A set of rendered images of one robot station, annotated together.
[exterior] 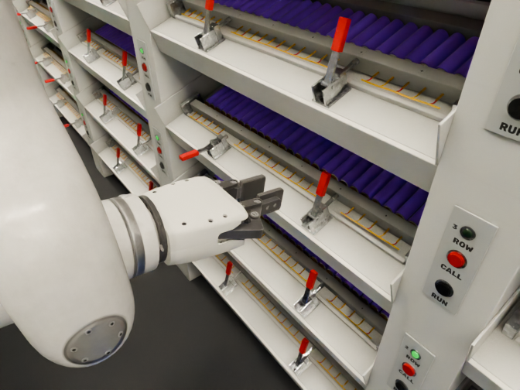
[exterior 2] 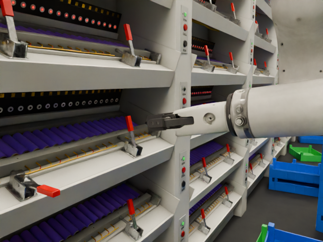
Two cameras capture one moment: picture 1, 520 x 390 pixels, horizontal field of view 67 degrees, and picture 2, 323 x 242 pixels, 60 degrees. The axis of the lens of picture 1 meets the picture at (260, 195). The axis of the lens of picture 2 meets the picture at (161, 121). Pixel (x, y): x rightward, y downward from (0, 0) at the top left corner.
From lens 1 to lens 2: 0.83 m
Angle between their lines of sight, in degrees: 101
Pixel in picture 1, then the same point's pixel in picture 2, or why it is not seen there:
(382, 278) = (163, 144)
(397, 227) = (143, 127)
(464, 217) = (182, 83)
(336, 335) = (150, 222)
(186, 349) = not seen: outside the picture
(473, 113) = (178, 48)
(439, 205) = (178, 85)
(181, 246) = not seen: hidden behind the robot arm
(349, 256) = (153, 149)
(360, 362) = (163, 214)
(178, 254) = not seen: hidden behind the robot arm
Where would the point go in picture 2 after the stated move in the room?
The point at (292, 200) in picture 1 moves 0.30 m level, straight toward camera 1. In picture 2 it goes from (111, 158) to (238, 149)
